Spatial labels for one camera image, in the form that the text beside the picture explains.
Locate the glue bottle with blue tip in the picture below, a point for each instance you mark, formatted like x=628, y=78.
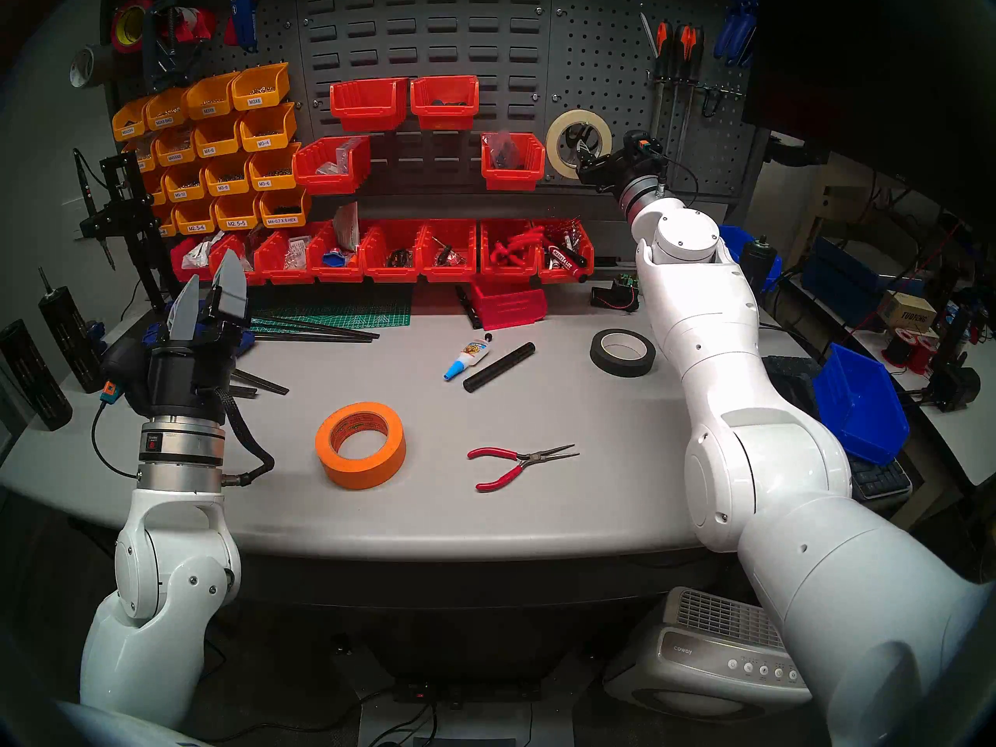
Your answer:
x=471, y=356

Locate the orange bin M3-4 label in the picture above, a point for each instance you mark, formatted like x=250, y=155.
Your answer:
x=268, y=127

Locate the black carabiner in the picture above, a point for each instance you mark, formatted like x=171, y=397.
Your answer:
x=706, y=103

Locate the orange tape roll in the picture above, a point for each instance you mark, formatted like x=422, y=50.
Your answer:
x=366, y=473

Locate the black red marker pen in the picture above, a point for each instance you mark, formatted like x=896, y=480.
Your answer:
x=564, y=259

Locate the dark blue crate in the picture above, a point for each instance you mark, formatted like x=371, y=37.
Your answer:
x=840, y=286

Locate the orange bin M4-0.7X6 HEX label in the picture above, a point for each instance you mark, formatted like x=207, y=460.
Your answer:
x=284, y=208

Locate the orange bin M3X3X4 label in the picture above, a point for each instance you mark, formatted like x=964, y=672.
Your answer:
x=128, y=119

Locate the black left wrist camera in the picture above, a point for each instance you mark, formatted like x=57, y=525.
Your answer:
x=124, y=364

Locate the black tape roll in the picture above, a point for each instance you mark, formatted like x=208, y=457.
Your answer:
x=622, y=370

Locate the green cutting mat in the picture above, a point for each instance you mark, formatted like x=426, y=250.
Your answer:
x=350, y=310

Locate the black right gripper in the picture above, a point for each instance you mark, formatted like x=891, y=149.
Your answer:
x=622, y=173

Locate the grey duct tape roll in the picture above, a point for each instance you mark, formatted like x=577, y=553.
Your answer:
x=101, y=57

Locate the small cardboard box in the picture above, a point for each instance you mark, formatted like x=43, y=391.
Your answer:
x=906, y=313

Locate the black rod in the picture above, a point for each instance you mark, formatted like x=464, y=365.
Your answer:
x=498, y=368

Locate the clear bag of black parts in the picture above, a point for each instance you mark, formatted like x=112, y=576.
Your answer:
x=504, y=150

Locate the orange bin M3-6 label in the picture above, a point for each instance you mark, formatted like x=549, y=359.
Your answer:
x=274, y=168

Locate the black monitor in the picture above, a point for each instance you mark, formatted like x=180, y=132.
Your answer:
x=856, y=68

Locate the orange bin M3-8 label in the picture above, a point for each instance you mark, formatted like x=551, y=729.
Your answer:
x=228, y=176

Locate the orange bin M3-12 label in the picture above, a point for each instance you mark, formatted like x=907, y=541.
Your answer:
x=185, y=184

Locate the clear plastic bag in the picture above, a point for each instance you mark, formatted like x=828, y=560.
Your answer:
x=297, y=253
x=334, y=158

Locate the orange bin M2.5-5 label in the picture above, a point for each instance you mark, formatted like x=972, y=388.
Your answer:
x=237, y=212

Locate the orange parts bin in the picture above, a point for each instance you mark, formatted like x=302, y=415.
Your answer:
x=144, y=154
x=158, y=187
x=167, y=222

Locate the blue bar clamp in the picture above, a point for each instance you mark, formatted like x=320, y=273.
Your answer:
x=95, y=337

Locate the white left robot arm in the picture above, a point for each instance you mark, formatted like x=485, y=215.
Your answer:
x=156, y=636

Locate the metal tool holder rack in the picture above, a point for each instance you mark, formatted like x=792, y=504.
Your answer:
x=724, y=90

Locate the beige masking tape roll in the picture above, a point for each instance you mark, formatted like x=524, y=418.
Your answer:
x=552, y=144

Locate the orange bin M4-6 label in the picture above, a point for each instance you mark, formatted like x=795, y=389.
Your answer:
x=218, y=137

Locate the white air purifier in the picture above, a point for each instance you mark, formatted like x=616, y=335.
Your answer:
x=700, y=660

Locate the orange bin M3X6 label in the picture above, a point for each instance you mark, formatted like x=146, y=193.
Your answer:
x=261, y=86

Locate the plain black cylinder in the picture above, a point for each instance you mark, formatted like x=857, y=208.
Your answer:
x=31, y=380

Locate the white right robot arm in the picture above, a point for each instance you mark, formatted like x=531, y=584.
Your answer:
x=739, y=442

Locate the small blue object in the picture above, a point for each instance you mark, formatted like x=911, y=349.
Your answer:
x=334, y=257

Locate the red plastic parts bin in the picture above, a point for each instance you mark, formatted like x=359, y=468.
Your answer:
x=443, y=115
x=331, y=184
x=506, y=310
x=369, y=115
x=512, y=179
x=447, y=275
x=506, y=273
x=334, y=275
x=180, y=271
x=254, y=271
x=560, y=277
x=389, y=275
x=272, y=275

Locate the grey pegboard wall panel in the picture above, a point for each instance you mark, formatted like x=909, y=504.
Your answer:
x=436, y=22

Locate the orange bin M2.5-6 label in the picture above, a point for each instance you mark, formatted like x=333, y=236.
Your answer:
x=194, y=218

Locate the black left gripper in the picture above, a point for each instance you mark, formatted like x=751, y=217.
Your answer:
x=191, y=380

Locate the black cylinder with cap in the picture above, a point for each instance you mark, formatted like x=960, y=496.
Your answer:
x=759, y=267

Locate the black keyboard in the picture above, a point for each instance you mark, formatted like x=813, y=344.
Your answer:
x=879, y=481

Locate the blue plastic bin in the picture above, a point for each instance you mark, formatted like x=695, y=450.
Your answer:
x=856, y=411
x=735, y=236

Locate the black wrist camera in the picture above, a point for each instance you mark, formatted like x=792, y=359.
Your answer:
x=640, y=145
x=124, y=364

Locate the red yellow tape roll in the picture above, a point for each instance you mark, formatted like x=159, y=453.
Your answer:
x=118, y=29

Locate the white crumpled bag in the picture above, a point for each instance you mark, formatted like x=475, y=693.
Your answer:
x=196, y=255

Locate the dark metal C-clamp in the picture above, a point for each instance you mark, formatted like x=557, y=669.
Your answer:
x=159, y=49

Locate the orange bin M4X4X6 label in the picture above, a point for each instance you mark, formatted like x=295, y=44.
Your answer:
x=175, y=146

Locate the black cylinder with thin tip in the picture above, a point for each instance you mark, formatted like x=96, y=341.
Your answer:
x=70, y=341

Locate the black flat strip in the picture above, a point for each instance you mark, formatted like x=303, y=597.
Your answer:
x=261, y=381
x=311, y=338
x=327, y=328

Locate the black power adapter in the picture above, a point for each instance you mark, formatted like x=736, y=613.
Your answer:
x=955, y=387

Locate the orange bin M3X8 BAD label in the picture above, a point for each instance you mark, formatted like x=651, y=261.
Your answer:
x=165, y=109

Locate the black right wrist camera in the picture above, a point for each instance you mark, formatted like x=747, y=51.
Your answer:
x=640, y=145

